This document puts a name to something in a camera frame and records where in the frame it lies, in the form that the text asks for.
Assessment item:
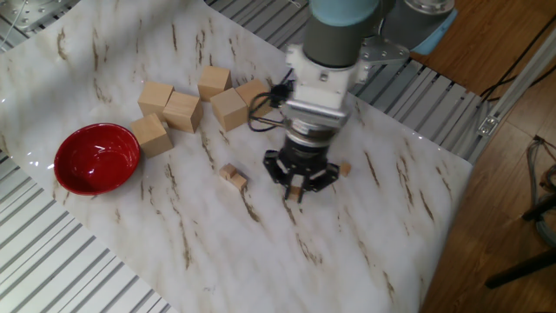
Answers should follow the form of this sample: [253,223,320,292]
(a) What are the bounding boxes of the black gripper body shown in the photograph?
[277,144,330,176]

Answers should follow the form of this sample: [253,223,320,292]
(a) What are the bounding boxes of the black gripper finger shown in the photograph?
[262,149,293,201]
[297,162,341,204]

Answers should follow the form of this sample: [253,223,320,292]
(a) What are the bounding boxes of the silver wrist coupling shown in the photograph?
[283,120,339,152]

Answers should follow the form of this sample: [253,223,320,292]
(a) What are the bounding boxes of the large wooden cube block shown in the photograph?
[137,81,175,123]
[129,112,175,159]
[197,65,234,103]
[209,87,250,133]
[162,90,204,135]
[235,78,274,121]

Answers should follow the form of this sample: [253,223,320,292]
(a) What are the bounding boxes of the glossy marble pattern mat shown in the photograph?
[0,0,474,313]

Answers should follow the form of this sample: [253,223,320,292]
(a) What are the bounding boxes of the red glossy bowl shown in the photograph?
[53,123,142,196]

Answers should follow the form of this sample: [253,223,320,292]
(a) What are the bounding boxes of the black stand legs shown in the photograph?
[484,190,556,290]

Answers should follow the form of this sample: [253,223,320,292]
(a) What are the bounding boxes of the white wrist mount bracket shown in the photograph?
[284,43,371,127]

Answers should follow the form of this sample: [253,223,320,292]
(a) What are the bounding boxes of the black gripper cable bundle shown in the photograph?
[247,69,297,133]

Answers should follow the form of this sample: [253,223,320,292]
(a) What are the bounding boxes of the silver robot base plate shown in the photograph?
[359,37,412,69]

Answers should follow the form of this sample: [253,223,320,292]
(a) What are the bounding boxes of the thin black floor cables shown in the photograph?
[479,12,556,103]

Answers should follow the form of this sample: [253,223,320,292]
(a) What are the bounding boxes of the aluminium frame post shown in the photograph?
[467,25,556,165]

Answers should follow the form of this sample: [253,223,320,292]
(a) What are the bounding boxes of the grey cable bundle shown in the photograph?
[524,134,556,249]

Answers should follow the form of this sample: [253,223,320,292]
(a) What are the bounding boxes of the silver perforated mount plate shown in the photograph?
[0,0,83,34]

